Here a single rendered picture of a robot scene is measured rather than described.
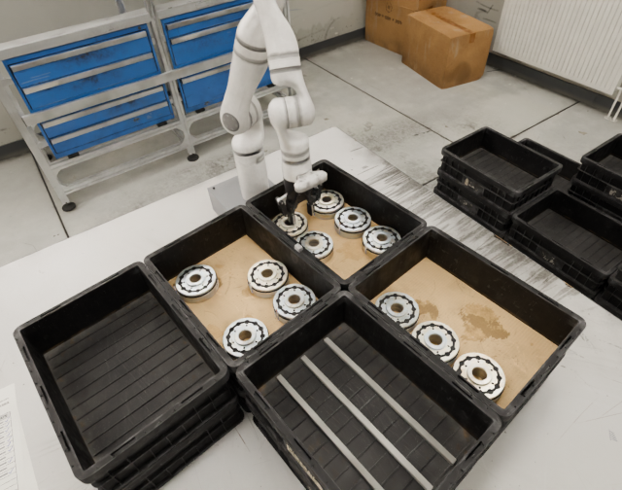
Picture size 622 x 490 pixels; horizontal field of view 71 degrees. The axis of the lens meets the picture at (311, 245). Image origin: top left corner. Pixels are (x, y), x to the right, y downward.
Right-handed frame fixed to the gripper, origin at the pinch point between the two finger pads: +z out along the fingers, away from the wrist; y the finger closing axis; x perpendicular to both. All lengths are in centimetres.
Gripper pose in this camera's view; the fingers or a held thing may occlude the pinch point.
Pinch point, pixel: (301, 214)
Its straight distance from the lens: 121.1
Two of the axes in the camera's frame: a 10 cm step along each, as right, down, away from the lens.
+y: -8.2, 4.4, -3.7
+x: 5.8, 5.6, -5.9
